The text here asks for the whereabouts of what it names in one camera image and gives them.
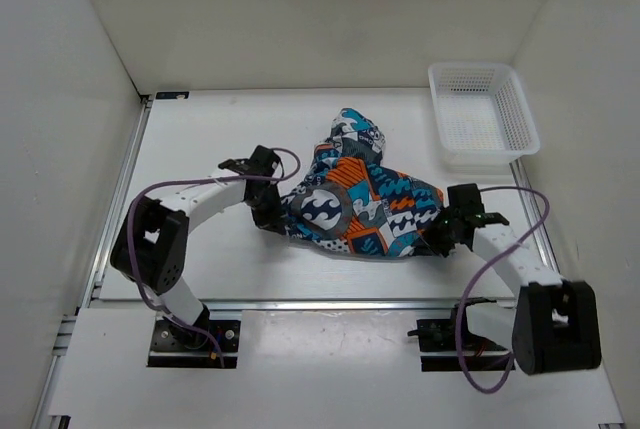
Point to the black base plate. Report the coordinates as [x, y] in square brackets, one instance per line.
[173, 347]
[436, 342]

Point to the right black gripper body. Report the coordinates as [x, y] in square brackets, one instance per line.
[439, 236]

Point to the white perforated plastic basket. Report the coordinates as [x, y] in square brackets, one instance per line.
[482, 114]

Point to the colourful patterned shorts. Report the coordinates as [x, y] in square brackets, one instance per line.
[349, 203]

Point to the aluminium front rail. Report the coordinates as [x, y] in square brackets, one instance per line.
[330, 305]

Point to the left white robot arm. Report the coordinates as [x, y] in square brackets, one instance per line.
[150, 249]

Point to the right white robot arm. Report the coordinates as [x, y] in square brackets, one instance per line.
[553, 326]

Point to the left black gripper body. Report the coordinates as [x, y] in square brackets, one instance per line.
[268, 194]

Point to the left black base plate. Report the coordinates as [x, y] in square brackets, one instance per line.
[173, 347]

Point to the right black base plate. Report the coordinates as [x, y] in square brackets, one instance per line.
[436, 342]

